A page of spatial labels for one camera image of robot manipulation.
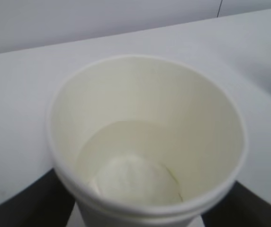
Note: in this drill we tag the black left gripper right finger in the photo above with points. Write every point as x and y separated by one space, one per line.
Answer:
240 208

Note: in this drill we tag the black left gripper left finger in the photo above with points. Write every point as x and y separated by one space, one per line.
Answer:
45 203

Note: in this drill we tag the white paper cup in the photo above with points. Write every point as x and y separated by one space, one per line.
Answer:
140 141

